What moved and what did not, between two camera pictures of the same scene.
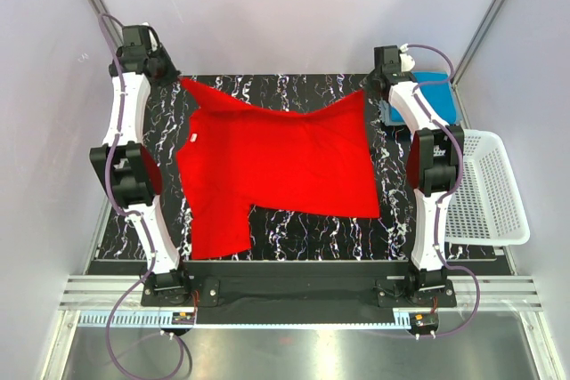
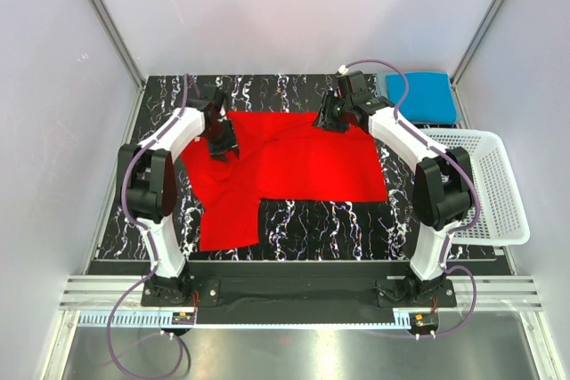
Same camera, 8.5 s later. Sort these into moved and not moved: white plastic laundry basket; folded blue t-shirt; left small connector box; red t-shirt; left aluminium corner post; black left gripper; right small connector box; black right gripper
Moved: black left gripper; red t-shirt; black right gripper
Not moved: right small connector box; left aluminium corner post; white plastic laundry basket; folded blue t-shirt; left small connector box
